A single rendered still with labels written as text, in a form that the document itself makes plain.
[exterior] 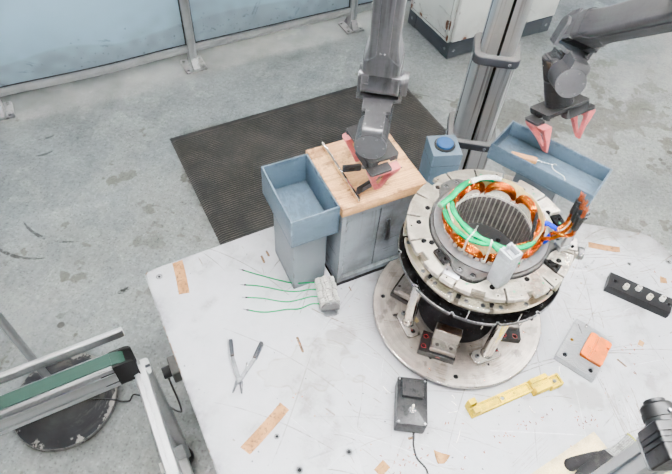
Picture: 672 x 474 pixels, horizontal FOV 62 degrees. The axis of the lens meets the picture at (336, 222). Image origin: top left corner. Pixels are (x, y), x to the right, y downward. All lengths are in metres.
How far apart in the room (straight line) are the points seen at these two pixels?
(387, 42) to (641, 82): 3.00
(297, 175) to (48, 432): 1.30
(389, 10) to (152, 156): 2.12
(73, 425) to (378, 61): 1.64
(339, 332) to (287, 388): 0.17
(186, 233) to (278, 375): 1.34
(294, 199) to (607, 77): 2.75
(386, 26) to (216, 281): 0.77
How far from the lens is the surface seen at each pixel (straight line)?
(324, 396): 1.24
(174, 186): 2.69
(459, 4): 3.35
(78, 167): 2.89
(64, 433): 2.16
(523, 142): 1.44
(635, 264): 1.64
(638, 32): 1.06
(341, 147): 1.26
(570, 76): 1.17
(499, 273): 1.02
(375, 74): 0.96
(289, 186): 1.28
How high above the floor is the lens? 1.93
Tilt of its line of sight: 51 degrees down
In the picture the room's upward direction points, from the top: 5 degrees clockwise
